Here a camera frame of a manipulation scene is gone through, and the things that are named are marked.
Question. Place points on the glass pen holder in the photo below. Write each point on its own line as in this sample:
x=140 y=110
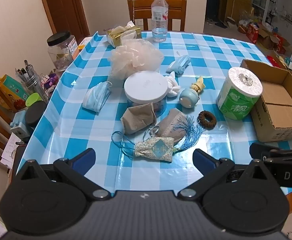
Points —
x=35 y=90

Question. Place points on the brown paper pouch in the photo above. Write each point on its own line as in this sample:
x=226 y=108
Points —
x=136 y=118

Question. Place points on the colourful printed box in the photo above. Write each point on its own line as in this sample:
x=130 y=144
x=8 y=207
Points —
x=10 y=92

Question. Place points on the blue pencil sharpener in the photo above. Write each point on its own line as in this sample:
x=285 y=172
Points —
x=20 y=125

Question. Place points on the black lidded clear jar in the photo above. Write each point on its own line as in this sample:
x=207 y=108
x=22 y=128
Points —
x=61 y=52

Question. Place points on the blue checked tablecloth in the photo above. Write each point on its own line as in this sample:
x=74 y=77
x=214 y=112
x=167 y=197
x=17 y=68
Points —
x=211 y=55

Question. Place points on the white knotted cloth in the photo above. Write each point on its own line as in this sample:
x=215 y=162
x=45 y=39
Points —
x=173 y=88

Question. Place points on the green plastic cup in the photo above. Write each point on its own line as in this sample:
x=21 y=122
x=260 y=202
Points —
x=33 y=100

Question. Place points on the yellow ribbon bow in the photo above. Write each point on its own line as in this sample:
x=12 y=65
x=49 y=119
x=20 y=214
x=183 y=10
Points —
x=199 y=83

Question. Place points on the brown hair scrunchie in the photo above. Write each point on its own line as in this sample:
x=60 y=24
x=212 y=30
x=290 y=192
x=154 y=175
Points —
x=212 y=123

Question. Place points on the brown wooden door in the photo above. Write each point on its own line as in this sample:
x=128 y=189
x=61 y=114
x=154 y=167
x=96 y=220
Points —
x=63 y=7

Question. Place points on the teal and white small box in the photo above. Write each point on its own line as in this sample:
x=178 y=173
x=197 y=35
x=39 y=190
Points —
x=290 y=64

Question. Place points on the blue round ornament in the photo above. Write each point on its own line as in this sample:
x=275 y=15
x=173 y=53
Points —
x=188 y=98

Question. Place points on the brown cardboard box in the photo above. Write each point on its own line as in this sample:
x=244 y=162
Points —
x=280 y=115

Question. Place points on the black round container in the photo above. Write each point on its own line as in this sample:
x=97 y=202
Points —
x=36 y=115

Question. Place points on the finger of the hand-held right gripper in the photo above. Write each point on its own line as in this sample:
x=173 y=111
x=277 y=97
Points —
x=259 y=150

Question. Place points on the tall red gift box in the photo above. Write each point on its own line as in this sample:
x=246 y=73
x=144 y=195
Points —
x=252 y=32

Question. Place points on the open cardboard box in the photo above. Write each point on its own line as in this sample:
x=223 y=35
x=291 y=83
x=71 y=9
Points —
x=268 y=38

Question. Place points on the floral sachet with blue tassel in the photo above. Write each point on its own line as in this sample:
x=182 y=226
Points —
x=153 y=150

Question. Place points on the bunch of pens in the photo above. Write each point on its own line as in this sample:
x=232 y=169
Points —
x=27 y=71

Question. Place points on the green toilet paper roll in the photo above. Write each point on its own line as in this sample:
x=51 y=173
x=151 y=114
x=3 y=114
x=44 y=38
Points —
x=235 y=100

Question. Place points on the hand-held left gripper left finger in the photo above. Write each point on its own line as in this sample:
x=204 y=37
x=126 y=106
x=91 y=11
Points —
x=86 y=158

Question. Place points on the gold tissue box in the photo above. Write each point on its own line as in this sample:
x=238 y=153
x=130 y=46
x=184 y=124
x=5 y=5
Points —
x=118 y=36

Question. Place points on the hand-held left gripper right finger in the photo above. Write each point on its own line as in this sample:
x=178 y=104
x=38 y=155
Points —
x=203 y=158

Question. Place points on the clear plastic water bottle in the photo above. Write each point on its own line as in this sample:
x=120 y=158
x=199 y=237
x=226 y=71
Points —
x=159 y=17

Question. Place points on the white lidded plastic jar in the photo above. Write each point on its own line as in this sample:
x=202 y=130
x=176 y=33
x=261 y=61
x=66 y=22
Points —
x=146 y=86

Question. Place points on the grey lace sachet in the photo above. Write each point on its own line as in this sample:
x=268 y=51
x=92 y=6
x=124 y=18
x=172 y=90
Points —
x=172 y=125

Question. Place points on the beige mesh bath loofah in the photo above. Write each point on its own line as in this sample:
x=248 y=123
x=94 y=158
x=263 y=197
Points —
x=133 y=57

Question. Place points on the stack of white papers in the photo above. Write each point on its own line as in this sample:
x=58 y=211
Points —
x=10 y=150

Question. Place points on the purple binder clips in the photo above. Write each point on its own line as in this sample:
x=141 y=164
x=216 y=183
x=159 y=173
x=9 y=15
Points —
x=51 y=81

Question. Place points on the white wall socket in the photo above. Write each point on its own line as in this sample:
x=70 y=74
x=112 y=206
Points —
x=140 y=22

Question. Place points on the wooden cabinet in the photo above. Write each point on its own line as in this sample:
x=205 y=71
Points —
x=235 y=5

